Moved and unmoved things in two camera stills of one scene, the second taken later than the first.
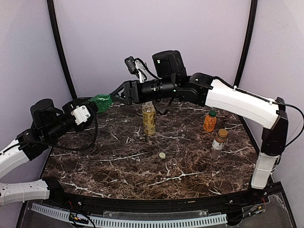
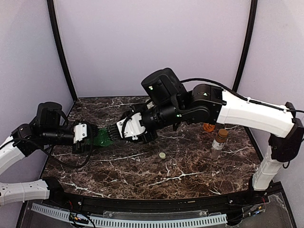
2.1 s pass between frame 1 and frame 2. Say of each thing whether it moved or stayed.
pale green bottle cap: stayed
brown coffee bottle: stayed
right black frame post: stayed
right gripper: moved
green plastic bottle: moved
